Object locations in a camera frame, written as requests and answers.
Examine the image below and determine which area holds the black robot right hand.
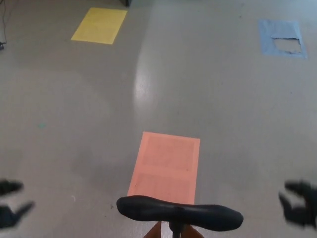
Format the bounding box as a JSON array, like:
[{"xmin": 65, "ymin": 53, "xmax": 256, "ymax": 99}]
[{"xmin": 278, "ymin": 179, "xmax": 317, "ymax": 228}]

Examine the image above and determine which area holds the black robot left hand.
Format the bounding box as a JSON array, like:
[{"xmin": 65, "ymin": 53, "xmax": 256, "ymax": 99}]
[{"xmin": 0, "ymin": 179, "xmax": 36, "ymax": 229}]

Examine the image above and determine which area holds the orange paper sheet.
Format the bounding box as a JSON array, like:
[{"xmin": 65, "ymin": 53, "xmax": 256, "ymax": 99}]
[{"xmin": 126, "ymin": 131, "xmax": 201, "ymax": 205}]

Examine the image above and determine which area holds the torn blue paper sheet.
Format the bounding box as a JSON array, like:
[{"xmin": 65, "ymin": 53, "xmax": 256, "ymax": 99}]
[{"xmin": 258, "ymin": 19, "xmax": 309, "ymax": 60}]

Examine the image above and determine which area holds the yellow paper sheet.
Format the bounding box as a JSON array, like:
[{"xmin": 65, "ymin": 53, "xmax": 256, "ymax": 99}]
[{"xmin": 70, "ymin": 7, "xmax": 128, "ymax": 45}]

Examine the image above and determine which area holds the black cable with plug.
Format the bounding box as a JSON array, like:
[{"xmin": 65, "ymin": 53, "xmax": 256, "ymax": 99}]
[{"xmin": 0, "ymin": 0, "xmax": 11, "ymax": 52}]

